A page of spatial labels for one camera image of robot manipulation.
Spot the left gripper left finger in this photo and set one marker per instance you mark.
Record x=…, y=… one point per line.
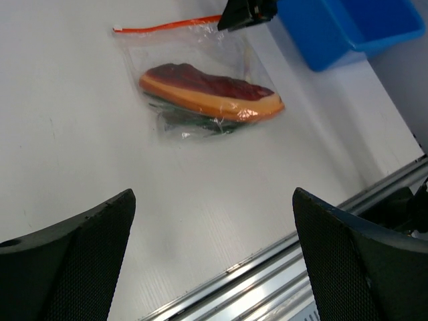
x=69, y=270

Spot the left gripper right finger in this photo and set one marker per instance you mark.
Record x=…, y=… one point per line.
x=359, y=270

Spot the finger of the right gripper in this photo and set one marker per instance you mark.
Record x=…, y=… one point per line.
x=239, y=14

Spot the clear zip top bag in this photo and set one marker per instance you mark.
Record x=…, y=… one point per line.
x=194, y=41

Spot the toy meat slice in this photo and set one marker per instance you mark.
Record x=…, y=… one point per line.
x=215, y=96

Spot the toy green onion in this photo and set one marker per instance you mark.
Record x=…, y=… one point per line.
x=174, y=118

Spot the blue plastic bin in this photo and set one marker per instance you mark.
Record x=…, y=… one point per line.
x=335, y=33

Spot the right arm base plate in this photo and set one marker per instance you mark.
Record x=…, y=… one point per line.
x=402, y=211

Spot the aluminium rail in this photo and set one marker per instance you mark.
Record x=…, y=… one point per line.
x=271, y=284

